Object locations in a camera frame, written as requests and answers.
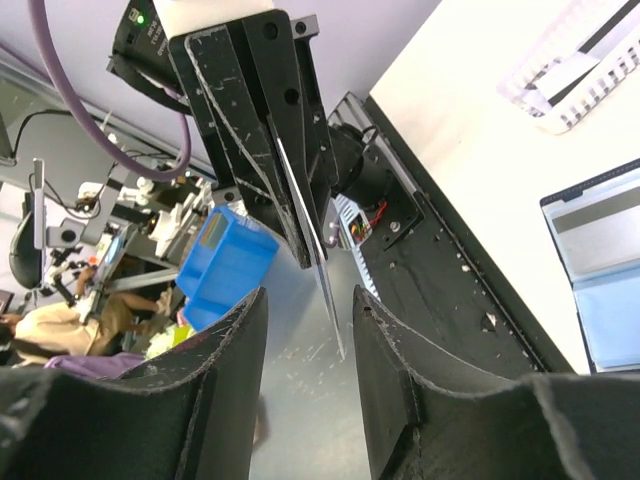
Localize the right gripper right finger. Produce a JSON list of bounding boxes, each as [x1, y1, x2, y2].
[[353, 288, 639, 479]]

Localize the blue card holder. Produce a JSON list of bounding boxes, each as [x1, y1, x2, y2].
[[539, 160, 639, 373]]

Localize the silver card black stripe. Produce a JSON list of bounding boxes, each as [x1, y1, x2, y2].
[[552, 187, 640, 233]]

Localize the white plastic basket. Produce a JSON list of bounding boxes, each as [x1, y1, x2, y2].
[[497, 1, 639, 135]]

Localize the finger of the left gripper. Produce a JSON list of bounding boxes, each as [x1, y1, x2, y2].
[[239, 9, 339, 260], [169, 24, 311, 268]]

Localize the blue plastic bin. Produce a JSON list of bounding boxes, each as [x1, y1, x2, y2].
[[176, 206, 279, 331]]

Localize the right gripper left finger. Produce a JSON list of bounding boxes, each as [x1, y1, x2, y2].
[[1, 288, 268, 479]]

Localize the person in beige shirt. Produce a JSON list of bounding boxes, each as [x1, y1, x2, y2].
[[1, 291, 171, 365]]

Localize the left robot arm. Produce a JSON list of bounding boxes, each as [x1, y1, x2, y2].
[[109, 1, 395, 269]]

